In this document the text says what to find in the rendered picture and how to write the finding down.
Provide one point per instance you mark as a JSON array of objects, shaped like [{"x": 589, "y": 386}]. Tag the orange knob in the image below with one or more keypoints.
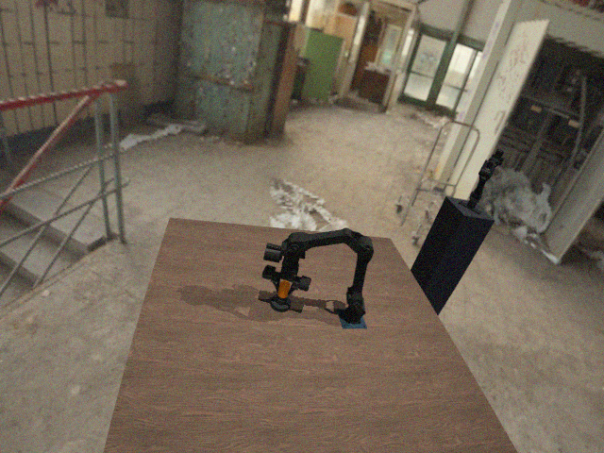
[{"x": 283, "y": 289}]

